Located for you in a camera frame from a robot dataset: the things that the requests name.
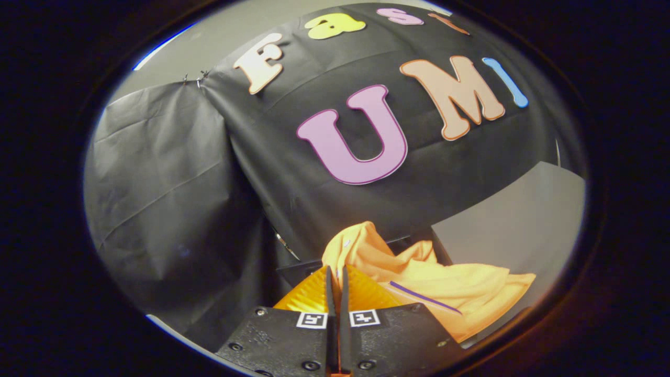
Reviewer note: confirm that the yellow shirt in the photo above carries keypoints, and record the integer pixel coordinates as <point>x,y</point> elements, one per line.
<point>445,288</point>

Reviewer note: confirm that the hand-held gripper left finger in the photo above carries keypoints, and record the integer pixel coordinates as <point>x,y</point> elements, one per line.
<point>282,340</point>

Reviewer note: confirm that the black backdrop cloth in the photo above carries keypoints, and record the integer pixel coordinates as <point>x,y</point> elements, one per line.
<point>172,199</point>

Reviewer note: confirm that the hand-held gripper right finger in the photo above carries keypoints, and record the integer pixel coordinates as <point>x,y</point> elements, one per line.
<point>398,340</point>

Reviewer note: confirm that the white and grey cabinet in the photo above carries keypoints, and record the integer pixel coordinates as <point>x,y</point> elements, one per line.
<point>523,220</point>

